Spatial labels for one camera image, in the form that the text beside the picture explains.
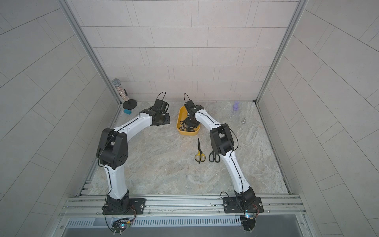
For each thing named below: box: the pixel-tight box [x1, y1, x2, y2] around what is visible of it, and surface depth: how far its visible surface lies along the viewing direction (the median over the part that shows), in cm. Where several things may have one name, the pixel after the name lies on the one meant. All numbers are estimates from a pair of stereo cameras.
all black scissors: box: [208, 150, 221, 163], surface depth 89 cm
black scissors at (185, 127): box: [178, 120, 196, 132], surface depth 102 cm
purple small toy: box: [232, 100, 240, 111], surface depth 113 cm
